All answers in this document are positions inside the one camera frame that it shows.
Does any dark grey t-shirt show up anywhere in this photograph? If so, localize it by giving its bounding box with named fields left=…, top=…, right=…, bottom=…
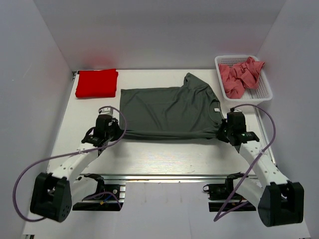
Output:
left=120, top=73, right=223, bottom=140

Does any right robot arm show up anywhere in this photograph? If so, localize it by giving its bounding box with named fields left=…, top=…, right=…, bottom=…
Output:
left=217, top=119, right=304, bottom=227

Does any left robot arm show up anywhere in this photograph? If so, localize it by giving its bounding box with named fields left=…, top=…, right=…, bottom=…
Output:
left=30, top=115, right=123, bottom=222

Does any folded red t-shirt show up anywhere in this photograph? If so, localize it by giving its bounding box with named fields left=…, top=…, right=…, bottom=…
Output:
left=75, top=69, right=119, bottom=99

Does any white plastic basket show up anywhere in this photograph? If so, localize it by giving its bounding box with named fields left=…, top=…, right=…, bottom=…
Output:
left=214, top=55, right=273, bottom=105

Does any crumpled pink t-shirt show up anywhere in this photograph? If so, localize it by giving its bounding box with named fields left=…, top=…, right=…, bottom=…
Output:
left=218, top=57, right=265, bottom=99

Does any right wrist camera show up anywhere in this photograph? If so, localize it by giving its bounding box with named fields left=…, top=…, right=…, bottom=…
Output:
left=227, top=111, right=246, bottom=133

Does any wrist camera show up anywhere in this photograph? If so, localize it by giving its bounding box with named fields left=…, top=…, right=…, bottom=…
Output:
left=98, top=107, right=113, bottom=118
left=227, top=111, right=246, bottom=133

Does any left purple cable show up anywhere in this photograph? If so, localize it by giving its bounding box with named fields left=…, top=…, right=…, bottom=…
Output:
left=12, top=106, right=128, bottom=222

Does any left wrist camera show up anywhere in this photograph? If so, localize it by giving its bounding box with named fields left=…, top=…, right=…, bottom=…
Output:
left=98, top=107, right=113, bottom=118

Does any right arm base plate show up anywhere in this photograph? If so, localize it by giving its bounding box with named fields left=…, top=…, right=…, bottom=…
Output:
left=203, top=183, right=257, bottom=213

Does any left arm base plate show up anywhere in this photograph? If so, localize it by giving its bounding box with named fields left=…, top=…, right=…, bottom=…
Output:
left=72, top=181, right=126, bottom=212

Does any aluminium table rail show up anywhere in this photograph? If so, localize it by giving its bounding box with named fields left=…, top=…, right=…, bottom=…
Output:
left=74, top=173, right=260, bottom=184

